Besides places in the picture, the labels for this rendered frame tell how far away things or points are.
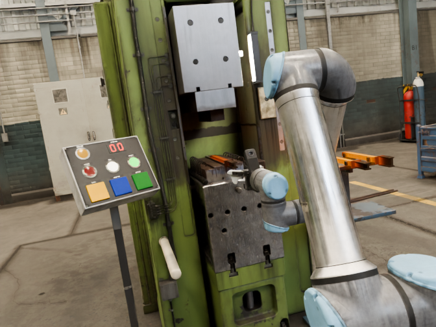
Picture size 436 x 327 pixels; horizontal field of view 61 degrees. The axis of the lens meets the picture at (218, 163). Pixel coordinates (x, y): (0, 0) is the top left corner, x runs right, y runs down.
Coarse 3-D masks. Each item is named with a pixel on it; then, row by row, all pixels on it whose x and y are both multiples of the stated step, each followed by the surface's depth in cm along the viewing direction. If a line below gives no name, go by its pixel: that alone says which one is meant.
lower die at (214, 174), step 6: (222, 156) 218; (210, 162) 202; (216, 162) 199; (222, 162) 189; (240, 162) 188; (204, 168) 191; (210, 168) 188; (216, 168) 185; (222, 168) 186; (228, 168) 187; (240, 168) 188; (204, 174) 187; (210, 174) 185; (216, 174) 186; (222, 174) 186; (228, 174) 187; (210, 180) 185; (216, 180) 186
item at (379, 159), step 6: (348, 156) 198; (354, 156) 192; (360, 156) 187; (366, 156) 182; (372, 156) 178; (378, 156) 172; (384, 156) 169; (390, 156) 167; (378, 162) 173; (384, 162) 170; (390, 162) 165
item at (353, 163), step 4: (336, 156) 192; (340, 160) 183; (344, 160) 179; (348, 160) 177; (352, 160) 175; (356, 160) 171; (360, 160) 171; (348, 164) 176; (352, 164) 171; (356, 164) 170; (360, 164) 167; (364, 164) 163; (368, 164) 162; (352, 168) 171; (360, 168) 166; (364, 168) 164; (368, 168) 162
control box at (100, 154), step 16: (96, 144) 158; (112, 144) 162; (128, 144) 166; (64, 160) 151; (80, 160) 151; (96, 160) 155; (112, 160) 159; (128, 160) 162; (144, 160) 166; (80, 176) 148; (96, 176) 151; (112, 176) 155; (128, 176) 159; (80, 192) 145; (112, 192) 152; (144, 192) 159; (80, 208) 147; (96, 208) 148
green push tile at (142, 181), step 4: (144, 172) 163; (132, 176) 159; (136, 176) 160; (140, 176) 161; (144, 176) 162; (148, 176) 163; (136, 180) 159; (140, 180) 160; (144, 180) 161; (148, 180) 162; (136, 184) 158; (140, 184) 159; (144, 184) 160; (148, 184) 161; (136, 188) 158; (140, 188) 158; (144, 188) 159
